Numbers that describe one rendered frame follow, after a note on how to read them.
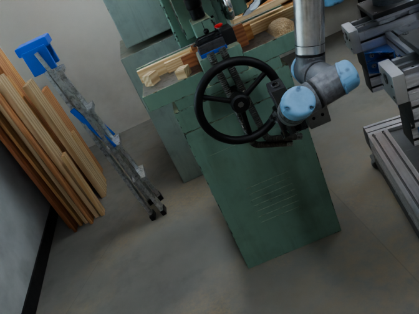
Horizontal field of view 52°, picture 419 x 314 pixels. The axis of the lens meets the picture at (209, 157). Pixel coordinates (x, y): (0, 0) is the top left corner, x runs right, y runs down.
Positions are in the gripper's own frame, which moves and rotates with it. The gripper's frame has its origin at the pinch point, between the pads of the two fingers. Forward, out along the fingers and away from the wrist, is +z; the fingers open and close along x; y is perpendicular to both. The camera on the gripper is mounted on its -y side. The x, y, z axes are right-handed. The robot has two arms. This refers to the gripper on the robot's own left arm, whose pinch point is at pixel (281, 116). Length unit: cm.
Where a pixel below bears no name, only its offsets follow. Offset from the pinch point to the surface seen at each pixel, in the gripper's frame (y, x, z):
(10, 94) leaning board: -84, -119, 97
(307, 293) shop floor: 63, -14, 38
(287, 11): -37.2, 21.4, 23.8
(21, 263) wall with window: 6, -147, 93
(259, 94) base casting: -12.7, -0.9, 20.8
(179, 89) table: -24.7, -26.3, 13.5
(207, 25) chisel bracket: -42.3, -8.1, 16.1
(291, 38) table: -24.5, 15.9, 13.4
